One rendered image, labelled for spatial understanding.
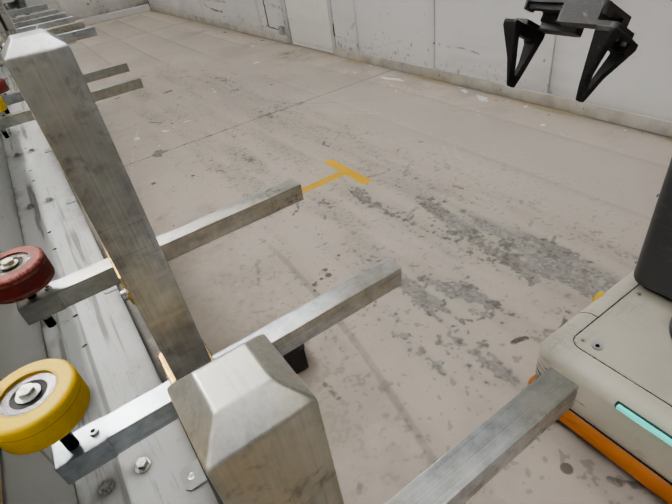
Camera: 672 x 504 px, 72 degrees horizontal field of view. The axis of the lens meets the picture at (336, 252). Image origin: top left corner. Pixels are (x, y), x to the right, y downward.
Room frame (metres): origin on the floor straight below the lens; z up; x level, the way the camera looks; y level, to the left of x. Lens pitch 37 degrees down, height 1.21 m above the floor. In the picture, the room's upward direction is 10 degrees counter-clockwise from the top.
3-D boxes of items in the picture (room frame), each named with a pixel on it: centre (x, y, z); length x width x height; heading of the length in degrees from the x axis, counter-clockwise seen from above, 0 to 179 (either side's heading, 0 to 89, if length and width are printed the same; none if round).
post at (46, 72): (0.31, 0.16, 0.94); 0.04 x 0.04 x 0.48; 29
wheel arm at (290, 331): (0.38, 0.12, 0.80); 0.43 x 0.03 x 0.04; 119
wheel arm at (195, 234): (0.60, 0.24, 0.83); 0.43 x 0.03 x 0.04; 119
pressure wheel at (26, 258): (0.50, 0.41, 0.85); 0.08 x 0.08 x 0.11
